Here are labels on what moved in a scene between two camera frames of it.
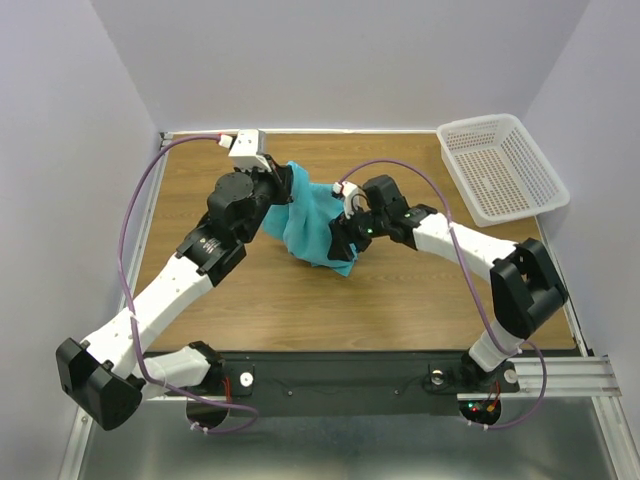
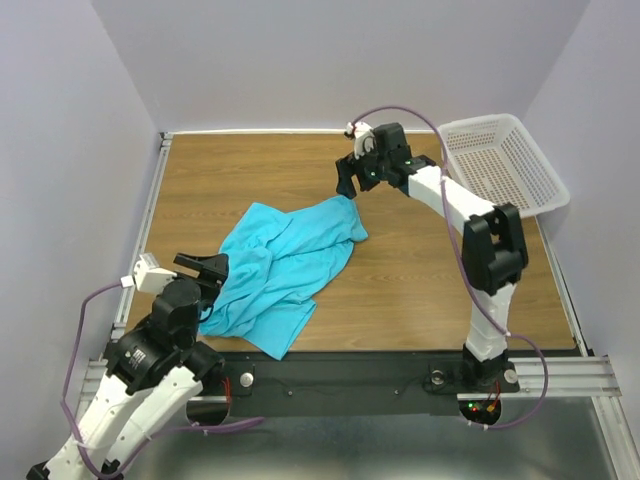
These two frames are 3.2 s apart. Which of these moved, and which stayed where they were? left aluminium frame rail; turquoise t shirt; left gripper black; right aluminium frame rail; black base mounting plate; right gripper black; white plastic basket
Moved: turquoise t shirt; left gripper black; right gripper black
Stayed: right aluminium frame rail; white plastic basket; left aluminium frame rail; black base mounting plate
